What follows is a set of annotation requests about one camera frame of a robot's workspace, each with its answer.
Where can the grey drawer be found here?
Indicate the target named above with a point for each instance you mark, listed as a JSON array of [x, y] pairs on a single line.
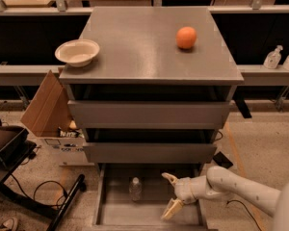
[[149, 115], [149, 153], [115, 211]]

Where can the grey middle drawer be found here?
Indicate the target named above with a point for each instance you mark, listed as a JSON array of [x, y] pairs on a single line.
[[149, 153]]

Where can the grey bottom drawer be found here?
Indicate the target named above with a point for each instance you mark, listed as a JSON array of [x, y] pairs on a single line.
[[115, 211]]

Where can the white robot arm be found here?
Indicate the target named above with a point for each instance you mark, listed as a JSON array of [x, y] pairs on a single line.
[[219, 182]]

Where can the grey top drawer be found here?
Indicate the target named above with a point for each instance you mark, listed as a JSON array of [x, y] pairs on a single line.
[[149, 115]]

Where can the orange fruit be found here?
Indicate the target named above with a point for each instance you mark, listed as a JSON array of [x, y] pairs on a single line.
[[186, 37]]

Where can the clear plastic water bottle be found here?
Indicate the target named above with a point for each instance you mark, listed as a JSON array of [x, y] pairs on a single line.
[[135, 189]]

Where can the black power adapter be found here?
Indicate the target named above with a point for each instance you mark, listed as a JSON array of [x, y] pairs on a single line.
[[221, 160]]

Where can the brown cardboard box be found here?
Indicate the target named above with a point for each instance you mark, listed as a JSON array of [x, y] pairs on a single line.
[[49, 119]]

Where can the white paper bowl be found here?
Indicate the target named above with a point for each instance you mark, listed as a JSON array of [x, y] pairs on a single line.
[[78, 52]]

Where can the grey drawer cabinet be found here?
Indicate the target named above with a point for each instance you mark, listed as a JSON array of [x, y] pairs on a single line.
[[140, 61]]

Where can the black tray on cart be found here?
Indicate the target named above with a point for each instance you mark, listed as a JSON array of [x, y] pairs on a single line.
[[11, 137]]

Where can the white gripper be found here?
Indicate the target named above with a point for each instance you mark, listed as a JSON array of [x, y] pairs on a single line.
[[183, 190]]

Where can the shoe at bottom left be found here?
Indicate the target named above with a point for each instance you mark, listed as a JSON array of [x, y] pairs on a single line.
[[10, 224]]

